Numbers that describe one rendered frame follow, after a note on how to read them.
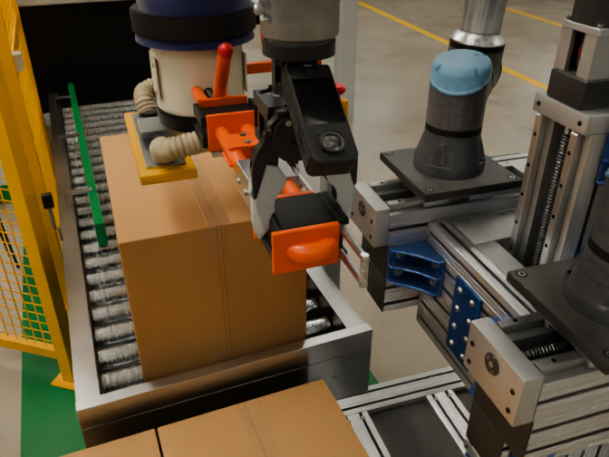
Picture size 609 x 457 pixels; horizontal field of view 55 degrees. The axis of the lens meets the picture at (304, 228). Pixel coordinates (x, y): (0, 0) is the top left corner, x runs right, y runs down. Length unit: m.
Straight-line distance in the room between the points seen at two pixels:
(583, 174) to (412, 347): 1.43
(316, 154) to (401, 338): 1.94
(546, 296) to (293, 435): 0.65
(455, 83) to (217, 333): 0.75
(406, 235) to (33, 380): 1.59
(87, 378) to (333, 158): 1.06
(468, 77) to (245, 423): 0.86
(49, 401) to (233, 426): 1.08
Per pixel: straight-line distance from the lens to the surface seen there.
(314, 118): 0.54
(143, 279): 1.28
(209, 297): 1.34
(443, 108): 1.22
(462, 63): 1.23
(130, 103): 3.36
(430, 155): 1.25
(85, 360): 1.52
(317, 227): 0.61
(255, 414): 1.38
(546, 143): 1.14
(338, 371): 1.54
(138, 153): 1.16
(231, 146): 0.83
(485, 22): 1.33
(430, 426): 1.84
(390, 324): 2.48
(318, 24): 0.56
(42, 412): 2.30
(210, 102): 0.98
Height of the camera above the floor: 1.57
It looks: 31 degrees down
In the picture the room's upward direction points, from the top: straight up
